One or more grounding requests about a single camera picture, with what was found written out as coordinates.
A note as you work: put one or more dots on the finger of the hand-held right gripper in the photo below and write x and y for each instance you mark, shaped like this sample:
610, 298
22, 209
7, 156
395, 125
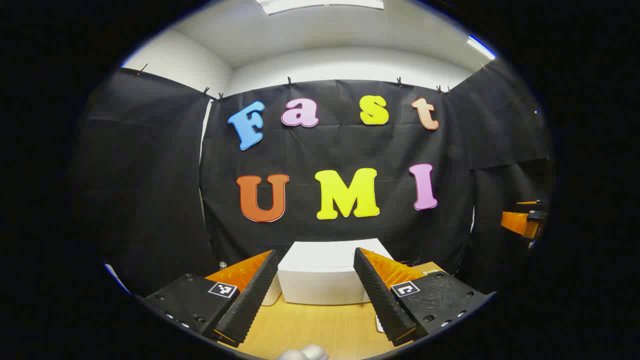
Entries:
517, 222
535, 203

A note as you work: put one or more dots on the small ceiling light panel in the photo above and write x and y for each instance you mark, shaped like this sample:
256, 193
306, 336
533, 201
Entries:
480, 47

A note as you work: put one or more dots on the white microwave oven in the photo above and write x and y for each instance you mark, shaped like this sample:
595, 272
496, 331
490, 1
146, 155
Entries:
320, 275

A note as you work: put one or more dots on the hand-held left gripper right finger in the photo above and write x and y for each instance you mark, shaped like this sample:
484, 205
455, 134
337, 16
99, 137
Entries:
380, 295

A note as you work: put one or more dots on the white toaster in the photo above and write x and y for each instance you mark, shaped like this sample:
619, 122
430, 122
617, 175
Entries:
274, 295

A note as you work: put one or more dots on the large ceiling light panel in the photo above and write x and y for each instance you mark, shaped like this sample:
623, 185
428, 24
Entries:
320, 4

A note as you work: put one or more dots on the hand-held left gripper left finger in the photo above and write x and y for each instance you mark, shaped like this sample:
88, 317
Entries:
255, 295

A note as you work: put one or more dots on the black backdrop cloth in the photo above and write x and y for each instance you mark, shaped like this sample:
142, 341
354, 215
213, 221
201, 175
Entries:
330, 150

